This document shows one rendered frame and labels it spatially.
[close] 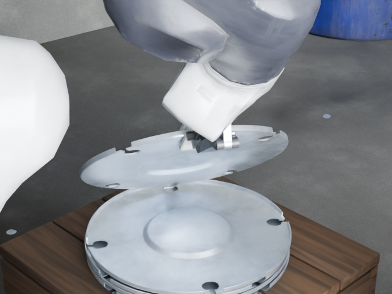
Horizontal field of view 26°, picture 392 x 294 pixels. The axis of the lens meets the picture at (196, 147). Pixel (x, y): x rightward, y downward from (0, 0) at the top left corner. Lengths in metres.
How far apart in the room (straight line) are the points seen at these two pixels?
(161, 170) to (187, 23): 0.54
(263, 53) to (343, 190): 1.38
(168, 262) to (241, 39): 0.50
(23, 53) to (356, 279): 0.74
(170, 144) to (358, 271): 0.34
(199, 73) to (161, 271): 0.41
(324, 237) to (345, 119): 1.19
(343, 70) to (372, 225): 0.91
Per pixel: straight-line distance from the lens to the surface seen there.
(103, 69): 2.75
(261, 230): 1.22
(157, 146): 1.06
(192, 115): 0.79
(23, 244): 1.26
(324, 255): 1.23
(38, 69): 0.60
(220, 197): 1.29
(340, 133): 2.36
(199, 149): 0.97
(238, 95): 0.79
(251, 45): 0.72
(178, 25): 0.71
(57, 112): 0.61
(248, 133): 1.07
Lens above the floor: 1.05
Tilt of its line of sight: 28 degrees down
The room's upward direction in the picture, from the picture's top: straight up
